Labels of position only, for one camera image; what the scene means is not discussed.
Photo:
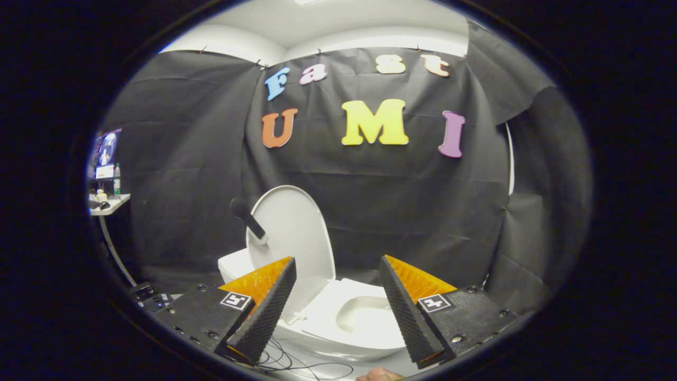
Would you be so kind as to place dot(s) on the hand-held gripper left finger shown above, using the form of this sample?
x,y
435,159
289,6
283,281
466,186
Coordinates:
x,y
267,312

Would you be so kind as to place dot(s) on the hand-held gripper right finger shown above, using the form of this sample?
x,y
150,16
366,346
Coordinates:
x,y
404,312

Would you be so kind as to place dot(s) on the white toilet lid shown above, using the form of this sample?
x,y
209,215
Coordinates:
x,y
293,233

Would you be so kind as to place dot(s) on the white toilet tank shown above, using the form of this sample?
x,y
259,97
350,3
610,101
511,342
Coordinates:
x,y
232,264

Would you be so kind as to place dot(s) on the white toilet bowl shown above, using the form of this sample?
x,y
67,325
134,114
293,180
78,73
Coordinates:
x,y
328,317

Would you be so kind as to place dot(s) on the black backdrop cloth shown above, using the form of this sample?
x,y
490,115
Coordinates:
x,y
370,201

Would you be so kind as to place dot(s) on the white desk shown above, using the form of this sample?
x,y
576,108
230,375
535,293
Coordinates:
x,y
113,205

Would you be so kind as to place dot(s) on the clear plastic bottle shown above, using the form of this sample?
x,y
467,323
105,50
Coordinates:
x,y
117,182

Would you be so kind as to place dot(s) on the computer monitor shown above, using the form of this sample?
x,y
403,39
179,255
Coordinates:
x,y
107,151

